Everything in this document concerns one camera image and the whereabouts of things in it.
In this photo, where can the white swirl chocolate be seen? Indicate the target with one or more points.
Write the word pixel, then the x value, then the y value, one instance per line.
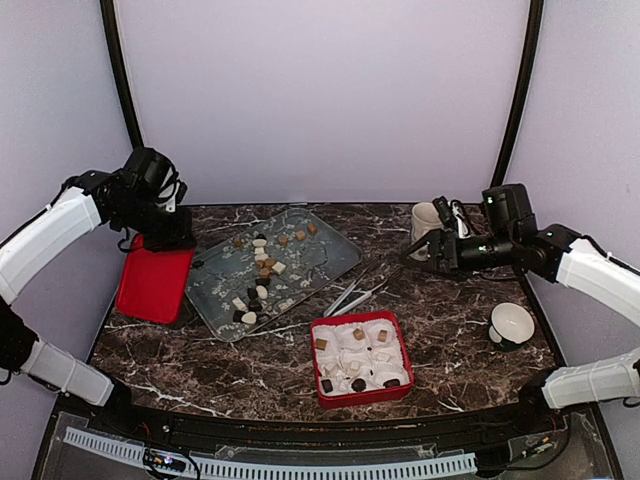
pixel 262 292

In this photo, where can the right black frame post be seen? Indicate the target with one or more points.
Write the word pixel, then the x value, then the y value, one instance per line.
pixel 521 90

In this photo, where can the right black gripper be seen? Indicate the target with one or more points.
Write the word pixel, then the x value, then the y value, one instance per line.
pixel 438 239

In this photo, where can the white black bowl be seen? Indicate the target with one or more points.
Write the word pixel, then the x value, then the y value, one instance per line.
pixel 510 326

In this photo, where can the red tin box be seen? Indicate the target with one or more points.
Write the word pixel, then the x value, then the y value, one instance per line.
pixel 390 394

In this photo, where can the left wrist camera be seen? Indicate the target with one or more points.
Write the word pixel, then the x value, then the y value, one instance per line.
pixel 171 196

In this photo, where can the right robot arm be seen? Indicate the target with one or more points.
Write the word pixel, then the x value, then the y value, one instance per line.
pixel 590 296

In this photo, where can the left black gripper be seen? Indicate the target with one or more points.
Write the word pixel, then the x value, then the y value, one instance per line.
pixel 177 240

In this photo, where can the red tin lid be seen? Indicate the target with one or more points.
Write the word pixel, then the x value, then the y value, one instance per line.
pixel 152 284

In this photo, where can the caramel round chocolate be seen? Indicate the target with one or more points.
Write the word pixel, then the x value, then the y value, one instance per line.
pixel 358 334

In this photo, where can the glass floral serving tray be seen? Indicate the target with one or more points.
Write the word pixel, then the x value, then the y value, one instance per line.
pixel 267 254

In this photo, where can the caramel cube chocolate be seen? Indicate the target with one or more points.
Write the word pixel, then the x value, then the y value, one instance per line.
pixel 321 343

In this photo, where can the black frame post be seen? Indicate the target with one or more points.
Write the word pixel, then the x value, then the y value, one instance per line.
pixel 119 73
pixel 521 90

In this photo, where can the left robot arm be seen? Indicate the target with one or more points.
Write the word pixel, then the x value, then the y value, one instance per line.
pixel 56 270

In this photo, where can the black front rail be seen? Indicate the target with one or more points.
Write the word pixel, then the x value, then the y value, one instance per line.
pixel 286 413

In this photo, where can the dark square chocolate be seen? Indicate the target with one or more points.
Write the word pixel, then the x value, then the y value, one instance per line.
pixel 327 385

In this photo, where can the white cable duct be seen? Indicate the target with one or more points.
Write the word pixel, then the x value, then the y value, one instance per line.
pixel 251 463

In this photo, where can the white paper cup liners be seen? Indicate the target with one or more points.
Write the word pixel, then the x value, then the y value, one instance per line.
pixel 346 359

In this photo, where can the left black frame post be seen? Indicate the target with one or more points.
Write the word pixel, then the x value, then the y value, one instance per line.
pixel 119 73

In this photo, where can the cream ceramic mug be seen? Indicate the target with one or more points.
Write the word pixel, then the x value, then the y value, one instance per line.
pixel 424 218

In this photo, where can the dark chocolate piece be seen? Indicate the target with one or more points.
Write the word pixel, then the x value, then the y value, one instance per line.
pixel 358 385

